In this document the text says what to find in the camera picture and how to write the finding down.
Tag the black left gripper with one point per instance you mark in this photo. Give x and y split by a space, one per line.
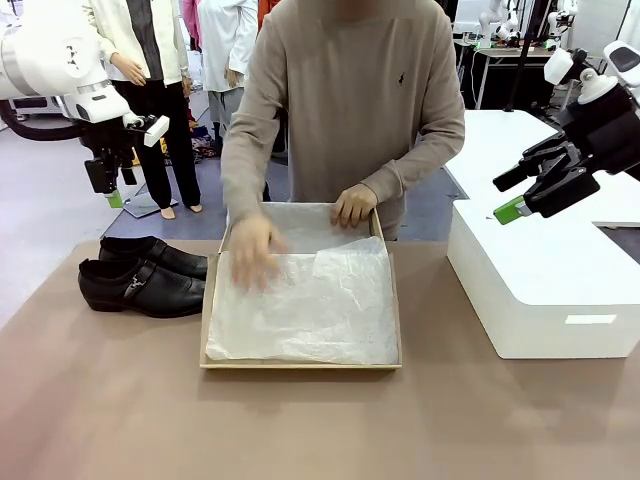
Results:
107 142

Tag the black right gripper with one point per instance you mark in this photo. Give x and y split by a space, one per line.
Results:
612 130

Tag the black leather shoe metal buckle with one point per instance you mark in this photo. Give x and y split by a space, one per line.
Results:
145 295

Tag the white tissue wrapping paper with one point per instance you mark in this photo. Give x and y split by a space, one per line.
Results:
310 310

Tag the brown cardboard shoe box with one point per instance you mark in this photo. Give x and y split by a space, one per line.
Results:
300 365

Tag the person's left forearm beige sleeve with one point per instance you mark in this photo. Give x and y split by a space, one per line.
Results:
415 160

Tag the person's right forearm beige sleeve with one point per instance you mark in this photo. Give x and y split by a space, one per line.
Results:
242 170

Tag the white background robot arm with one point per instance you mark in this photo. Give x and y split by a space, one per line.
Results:
492 22
560 27

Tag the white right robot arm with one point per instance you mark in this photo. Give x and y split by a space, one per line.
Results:
625 57

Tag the person's right hand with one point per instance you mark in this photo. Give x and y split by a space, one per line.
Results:
255 250

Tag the person's left hand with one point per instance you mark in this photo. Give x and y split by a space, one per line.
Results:
354 205

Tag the white table surface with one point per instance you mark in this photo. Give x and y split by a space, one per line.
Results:
500 145

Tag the colourful clothes pile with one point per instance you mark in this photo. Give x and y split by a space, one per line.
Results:
205 142

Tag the black draped background table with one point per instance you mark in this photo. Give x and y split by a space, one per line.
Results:
500 80

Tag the grey background work table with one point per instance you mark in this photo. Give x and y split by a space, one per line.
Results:
30 107

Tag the white rounded platform block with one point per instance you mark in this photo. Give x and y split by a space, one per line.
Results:
540 280

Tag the black tripod pole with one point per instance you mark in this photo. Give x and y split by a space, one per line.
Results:
522 60

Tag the mannequin cream jacket black trousers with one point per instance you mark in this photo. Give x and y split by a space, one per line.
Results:
150 60

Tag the white label sticker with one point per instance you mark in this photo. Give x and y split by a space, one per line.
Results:
590 320

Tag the mannequin white shirt grey shorts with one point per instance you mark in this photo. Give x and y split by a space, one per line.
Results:
225 45

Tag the pink hanging garment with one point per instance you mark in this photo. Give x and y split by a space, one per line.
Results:
191 22

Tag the person in beige sweater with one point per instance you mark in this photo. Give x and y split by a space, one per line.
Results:
350 100

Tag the mannequin orange hoodie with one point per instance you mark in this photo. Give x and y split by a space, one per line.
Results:
264 12

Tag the grey mannequin base plate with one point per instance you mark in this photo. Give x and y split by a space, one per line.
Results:
142 206

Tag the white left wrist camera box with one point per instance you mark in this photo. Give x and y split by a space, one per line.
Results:
156 131

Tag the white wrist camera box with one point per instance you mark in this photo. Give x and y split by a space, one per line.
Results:
156 131
557 66

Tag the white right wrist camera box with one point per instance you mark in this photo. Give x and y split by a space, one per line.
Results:
557 66

